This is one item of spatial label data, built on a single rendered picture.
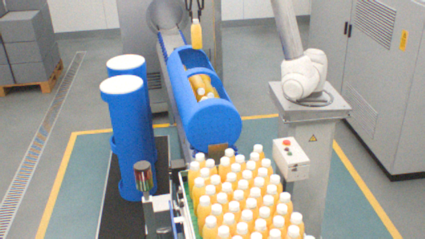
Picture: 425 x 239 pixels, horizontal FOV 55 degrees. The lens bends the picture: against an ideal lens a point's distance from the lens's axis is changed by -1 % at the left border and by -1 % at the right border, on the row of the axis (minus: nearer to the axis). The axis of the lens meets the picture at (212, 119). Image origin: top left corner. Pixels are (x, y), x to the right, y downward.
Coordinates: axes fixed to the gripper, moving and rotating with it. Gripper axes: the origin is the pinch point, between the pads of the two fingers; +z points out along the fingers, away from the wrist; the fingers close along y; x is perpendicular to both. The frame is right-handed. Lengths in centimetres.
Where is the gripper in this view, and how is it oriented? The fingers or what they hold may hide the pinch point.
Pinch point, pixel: (195, 16)
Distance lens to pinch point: 258.0
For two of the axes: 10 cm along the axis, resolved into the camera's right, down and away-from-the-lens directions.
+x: 2.0, 4.8, -8.5
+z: 0.4, 8.7, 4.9
